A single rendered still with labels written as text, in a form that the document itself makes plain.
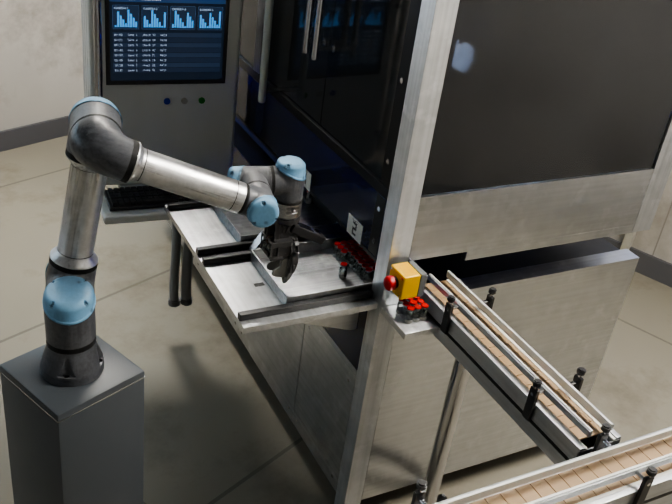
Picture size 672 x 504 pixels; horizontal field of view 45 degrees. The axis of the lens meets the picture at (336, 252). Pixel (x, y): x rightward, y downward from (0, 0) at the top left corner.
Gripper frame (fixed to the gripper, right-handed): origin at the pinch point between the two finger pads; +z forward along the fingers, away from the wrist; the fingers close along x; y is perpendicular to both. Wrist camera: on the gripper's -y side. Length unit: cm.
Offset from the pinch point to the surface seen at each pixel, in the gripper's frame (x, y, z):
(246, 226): -38.7, -3.8, 5.6
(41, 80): -317, 13, 56
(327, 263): -11.8, -19.0, 5.6
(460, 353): 37, -34, 7
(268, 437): -33, -17, 94
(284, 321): 10.9, 4.8, 6.0
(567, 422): 72, -38, 1
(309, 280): -4.8, -9.8, 5.6
